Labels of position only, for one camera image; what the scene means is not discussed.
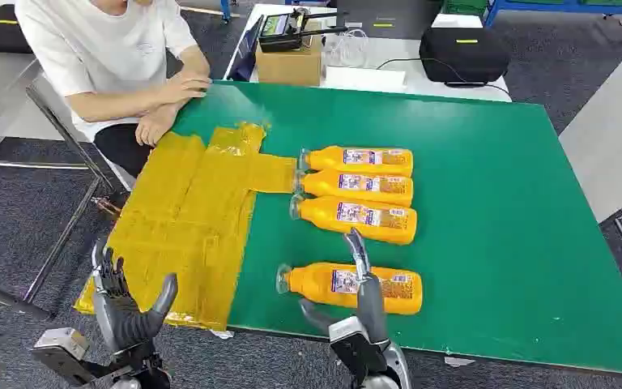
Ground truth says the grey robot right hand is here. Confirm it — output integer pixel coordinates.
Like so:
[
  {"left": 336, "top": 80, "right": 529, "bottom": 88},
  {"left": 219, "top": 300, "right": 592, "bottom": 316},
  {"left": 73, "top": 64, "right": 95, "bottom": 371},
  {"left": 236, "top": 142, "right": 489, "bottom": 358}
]
[{"left": 299, "top": 228, "right": 390, "bottom": 346}]

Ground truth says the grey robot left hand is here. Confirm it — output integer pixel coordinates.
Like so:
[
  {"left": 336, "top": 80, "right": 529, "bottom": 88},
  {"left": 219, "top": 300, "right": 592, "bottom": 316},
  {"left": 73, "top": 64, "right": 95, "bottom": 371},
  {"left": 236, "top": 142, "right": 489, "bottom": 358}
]
[{"left": 92, "top": 238, "right": 179, "bottom": 354}]

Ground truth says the person's right hand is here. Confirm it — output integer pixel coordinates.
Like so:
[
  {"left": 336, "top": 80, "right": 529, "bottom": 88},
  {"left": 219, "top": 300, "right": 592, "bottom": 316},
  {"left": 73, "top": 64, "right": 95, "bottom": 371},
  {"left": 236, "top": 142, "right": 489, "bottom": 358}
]
[{"left": 163, "top": 71, "right": 213, "bottom": 107}]

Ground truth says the person's left hand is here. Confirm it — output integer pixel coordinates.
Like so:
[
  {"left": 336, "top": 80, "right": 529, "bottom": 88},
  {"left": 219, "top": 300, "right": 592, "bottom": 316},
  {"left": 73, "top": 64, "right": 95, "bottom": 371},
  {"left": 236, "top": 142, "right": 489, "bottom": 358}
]
[{"left": 135, "top": 103, "right": 181, "bottom": 147}]

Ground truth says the orange plastic bottle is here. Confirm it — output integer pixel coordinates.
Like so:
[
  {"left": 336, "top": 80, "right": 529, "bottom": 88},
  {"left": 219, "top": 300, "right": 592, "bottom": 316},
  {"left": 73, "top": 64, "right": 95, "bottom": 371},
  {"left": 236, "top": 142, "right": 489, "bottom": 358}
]
[
  {"left": 288, "top": 194, "right": 418, "bottom": 246},
  {"left": 275, "top": 261, "right": 424, "bottom": 316},
  {"left": 298, "top": 145, "right": 415, "bottom": 179},
  {"left": 295, "top": 169, "right": 415, "bottom": 208}
]

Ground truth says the dark blue laptop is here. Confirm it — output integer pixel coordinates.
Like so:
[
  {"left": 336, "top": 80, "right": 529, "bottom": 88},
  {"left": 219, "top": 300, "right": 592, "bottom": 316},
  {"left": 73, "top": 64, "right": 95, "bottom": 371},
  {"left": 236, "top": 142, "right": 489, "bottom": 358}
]
[{"left": 228, "top": 15, "right": 265, "bottom": 83}]

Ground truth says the person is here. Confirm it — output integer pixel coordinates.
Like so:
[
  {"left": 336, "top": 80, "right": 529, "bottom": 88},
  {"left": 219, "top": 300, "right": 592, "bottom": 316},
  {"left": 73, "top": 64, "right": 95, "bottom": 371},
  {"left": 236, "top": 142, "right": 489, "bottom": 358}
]
[{"left": 15, "top": 0, "right": 213, "bottom": 178}]

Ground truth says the yellow plastic sheet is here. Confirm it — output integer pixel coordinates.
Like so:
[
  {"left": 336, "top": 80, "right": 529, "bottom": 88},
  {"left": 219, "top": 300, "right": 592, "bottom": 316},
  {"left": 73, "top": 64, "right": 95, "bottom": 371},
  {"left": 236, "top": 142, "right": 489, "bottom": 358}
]
[{"left": 74, "top": 122, "right": 299, "bottom": 332}]

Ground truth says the brown cardboard box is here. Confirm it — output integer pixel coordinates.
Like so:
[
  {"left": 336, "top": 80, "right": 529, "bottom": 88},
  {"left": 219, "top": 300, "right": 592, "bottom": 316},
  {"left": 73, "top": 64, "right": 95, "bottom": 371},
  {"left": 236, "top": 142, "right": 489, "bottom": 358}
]
[{"left": 254, "top": 34, "right": 325, "bottom": 88}]

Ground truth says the black remote controller with antennas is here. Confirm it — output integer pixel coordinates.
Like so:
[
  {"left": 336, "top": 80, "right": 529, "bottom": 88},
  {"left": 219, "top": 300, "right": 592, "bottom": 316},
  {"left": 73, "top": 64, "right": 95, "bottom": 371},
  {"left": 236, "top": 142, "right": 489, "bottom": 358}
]
[{"left": 258, "top": 7, "right": 350, "bottom": 53}]

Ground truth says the green table mat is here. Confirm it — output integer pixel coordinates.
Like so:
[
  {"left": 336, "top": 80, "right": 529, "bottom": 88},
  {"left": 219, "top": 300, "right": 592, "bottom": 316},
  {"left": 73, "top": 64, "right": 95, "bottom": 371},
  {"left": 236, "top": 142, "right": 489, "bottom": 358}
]
[{"left": 171, "top": 80, "right": 622, "bottom": 378}]

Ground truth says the white flat box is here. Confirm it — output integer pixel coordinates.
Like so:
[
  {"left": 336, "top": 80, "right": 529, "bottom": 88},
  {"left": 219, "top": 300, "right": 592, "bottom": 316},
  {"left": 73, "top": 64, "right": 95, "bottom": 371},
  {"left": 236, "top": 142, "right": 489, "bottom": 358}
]
[{"left": 324, "top": 65, "right": 407, "bottom": 93}]

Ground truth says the black case with yellow label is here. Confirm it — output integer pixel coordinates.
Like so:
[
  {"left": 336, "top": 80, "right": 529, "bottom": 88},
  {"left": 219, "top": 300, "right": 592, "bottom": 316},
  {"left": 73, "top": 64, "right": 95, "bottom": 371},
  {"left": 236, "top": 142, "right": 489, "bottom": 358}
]
[
  {"left": 419, "top": 27, "right": 510, "bottom": 86},
  {"left": 0, "top": 4, "right": 33, "bottom": 55}
]

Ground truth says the white table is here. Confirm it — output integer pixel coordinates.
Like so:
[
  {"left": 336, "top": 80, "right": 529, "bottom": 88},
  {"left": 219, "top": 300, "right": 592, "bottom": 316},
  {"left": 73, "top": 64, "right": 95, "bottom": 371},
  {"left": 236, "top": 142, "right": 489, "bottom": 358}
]
[{"left": 224, "top": 4, "right": 512, "bottom": 103}]

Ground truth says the dark grey case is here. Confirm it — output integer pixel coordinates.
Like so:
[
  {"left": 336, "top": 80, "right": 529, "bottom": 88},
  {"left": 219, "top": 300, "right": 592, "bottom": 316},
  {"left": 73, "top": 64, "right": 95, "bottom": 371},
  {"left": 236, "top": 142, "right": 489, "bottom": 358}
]
[{"left": 336, "top": 0, "right": 444, "bottom": 41}]

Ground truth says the green crate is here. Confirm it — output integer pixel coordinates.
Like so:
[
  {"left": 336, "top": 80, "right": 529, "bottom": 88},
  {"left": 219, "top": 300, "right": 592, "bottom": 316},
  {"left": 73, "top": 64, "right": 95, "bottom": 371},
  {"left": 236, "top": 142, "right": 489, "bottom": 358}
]
[{"left": 442, "top": 0, "right": 489, "bottom": 16}]

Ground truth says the grey table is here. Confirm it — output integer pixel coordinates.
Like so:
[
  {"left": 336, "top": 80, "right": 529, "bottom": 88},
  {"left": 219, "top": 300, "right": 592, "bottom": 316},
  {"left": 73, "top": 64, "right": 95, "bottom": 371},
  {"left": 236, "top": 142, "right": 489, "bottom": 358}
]
[{"left": 557, "top": 32, "right": 622, "bottom": 224}]

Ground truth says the blue metal rack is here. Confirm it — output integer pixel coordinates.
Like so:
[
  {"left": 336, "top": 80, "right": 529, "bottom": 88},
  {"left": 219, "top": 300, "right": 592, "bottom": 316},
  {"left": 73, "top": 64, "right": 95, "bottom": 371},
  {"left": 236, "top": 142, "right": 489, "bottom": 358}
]
[{"left": 484, "top": 0, "right": 622, "bottom": 43}]

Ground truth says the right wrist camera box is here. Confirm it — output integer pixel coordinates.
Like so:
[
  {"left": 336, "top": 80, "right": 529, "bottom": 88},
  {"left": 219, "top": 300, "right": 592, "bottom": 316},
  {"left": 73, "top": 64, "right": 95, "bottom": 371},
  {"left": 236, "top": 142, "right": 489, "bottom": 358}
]
[{"left": 327, "top": 315, "right": 393, "bottom": 377}]

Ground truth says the copper-coloured bracket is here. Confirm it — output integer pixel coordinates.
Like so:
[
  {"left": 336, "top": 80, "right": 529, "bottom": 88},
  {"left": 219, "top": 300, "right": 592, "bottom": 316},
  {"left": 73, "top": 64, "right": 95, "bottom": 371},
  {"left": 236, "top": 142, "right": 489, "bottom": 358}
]
[{"left": 92, "top": 195, "right": 126, "bottom": 220}]

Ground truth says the white cable bundle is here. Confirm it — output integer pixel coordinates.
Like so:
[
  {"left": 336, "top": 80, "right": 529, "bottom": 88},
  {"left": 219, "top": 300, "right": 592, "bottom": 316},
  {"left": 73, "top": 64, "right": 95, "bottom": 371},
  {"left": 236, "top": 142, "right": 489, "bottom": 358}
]
[{"left": 324, "top": 28, "right": 370, "bottom": 68}]

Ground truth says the black cable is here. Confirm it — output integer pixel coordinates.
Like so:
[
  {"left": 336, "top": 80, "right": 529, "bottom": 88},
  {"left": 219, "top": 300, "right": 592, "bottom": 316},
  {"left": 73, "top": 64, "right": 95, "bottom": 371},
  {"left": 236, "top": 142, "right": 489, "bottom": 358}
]
[{"left": 376, "top": 56, "right": 512, "bottom": 98}]

